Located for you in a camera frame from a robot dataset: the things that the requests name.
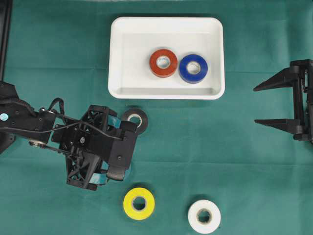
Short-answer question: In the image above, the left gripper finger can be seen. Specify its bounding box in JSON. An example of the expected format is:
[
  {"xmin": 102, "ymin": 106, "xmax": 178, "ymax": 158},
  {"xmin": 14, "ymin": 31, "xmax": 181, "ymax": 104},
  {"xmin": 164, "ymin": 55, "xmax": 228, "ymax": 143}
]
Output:
[
  {"xmin": 89, "ymin": 168, "xmax": 109, "ymax": 185},
  {"xmin": 106, "ymin": 115, "xmax": 121, "ymax": 131}
]

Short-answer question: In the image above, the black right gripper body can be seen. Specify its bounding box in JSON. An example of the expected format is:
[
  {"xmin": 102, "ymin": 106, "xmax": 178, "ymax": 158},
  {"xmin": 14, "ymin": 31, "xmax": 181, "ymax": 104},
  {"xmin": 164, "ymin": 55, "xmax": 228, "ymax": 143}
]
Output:
[{"xmin": 291, "ymin": 59, "xmax": 313, "ymax": 143}]

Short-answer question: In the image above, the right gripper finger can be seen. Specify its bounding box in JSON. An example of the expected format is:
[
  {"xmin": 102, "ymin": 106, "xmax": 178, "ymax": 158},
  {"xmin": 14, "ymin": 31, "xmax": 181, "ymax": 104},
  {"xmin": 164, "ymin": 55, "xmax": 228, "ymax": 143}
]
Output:
[
  {"xmin": 253, "ymin": 66, "xmax": 300, "ymax": 91},
  {"xmin": 254, "ymin": 119, "xmax": 305, "ymax": 134}
]

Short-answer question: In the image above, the red tape roll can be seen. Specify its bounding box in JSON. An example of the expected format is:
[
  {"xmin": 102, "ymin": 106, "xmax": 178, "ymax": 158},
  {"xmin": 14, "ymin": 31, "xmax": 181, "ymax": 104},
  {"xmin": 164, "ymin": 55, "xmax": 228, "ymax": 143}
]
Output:
[{"xmin": 149, "ymin": 48, "xmax": 178, "ymax": 78}]

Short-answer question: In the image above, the blue tape roll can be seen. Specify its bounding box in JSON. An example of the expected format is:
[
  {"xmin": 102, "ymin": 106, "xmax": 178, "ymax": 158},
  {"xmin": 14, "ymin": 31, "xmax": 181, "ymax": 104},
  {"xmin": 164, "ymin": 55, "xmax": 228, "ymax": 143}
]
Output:
[{"xmin": 179, "ymin": 54, "xmax": 208, "ymax": 84}]

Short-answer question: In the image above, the teal tape roll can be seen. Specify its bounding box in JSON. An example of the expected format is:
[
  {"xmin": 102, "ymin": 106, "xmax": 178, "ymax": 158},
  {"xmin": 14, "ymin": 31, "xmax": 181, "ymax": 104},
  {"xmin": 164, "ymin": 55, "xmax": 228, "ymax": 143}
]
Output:
[{"xmin": 124, "ymin": 165, "xmax": 132, "ymax": 181}]

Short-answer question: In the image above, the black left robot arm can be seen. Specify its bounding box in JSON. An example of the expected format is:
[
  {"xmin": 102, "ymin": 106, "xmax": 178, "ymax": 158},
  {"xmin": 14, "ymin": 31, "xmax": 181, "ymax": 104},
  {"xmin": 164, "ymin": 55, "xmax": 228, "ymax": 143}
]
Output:
[{"xmin": 0, "ymin": 82, "xmax": 126, "ymax": 190}]

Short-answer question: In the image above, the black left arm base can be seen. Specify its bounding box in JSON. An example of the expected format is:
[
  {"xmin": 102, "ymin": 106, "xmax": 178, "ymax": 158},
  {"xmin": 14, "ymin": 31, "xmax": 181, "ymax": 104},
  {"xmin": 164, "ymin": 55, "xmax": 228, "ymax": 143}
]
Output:
[{"xmin": 0, "ymin": 0, "xmax": 16, "ymax": 153}]

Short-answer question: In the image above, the black tape roll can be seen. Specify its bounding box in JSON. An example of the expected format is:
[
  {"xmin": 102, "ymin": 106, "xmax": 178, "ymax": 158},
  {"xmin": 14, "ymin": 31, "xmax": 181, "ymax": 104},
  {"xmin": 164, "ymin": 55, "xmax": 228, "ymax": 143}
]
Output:
[{"xmin": 121, "ymin": 108, "xmax": 148, "ymax": 135}]

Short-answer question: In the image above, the yellow tape roll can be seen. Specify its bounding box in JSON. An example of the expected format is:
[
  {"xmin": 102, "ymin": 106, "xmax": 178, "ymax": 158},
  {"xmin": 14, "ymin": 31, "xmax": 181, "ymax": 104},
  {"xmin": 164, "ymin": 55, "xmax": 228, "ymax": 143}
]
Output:
[{"xmin": 123, "ymin": 188, "xmax": 155, "ymax": 220}]

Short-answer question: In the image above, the white plastic tray case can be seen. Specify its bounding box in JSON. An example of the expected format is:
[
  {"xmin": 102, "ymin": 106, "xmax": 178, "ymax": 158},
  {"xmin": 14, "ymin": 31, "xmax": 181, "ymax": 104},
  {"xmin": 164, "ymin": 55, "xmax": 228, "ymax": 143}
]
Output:
[{"xmin": 108, "ymin": 17, "xmax": 225, "ymax": 100}]

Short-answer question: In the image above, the white tape roll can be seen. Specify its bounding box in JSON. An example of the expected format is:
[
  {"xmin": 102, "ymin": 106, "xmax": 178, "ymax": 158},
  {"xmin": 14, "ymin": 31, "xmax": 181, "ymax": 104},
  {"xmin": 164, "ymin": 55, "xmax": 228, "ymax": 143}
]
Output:
[{"xmin": 188, "ymin": 200, "xmax": 222, "ymax": 235}]

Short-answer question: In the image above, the green table cloth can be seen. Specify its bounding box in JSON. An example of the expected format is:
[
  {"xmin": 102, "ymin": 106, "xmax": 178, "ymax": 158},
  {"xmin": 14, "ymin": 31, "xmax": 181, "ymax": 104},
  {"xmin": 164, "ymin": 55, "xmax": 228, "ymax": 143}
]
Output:
[{"xmin": 0, "ymin": 0, "xmax": 313, "ymax": 235}]

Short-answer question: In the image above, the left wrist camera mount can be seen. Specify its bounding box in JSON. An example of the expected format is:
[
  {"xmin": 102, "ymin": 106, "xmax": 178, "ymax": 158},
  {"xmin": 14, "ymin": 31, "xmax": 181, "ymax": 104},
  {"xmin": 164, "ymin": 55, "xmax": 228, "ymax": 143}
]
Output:
[{"xmin": 84, "ymin": 120, "xmax": 138, "ymax": 183}]

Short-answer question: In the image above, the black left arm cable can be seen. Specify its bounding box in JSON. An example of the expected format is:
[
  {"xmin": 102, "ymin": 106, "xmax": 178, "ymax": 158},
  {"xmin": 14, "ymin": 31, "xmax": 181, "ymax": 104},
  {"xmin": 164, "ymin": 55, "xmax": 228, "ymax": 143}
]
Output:
[{"xmin": 24, "ymin": 97, "xmax": 124, "ymax": 142}]

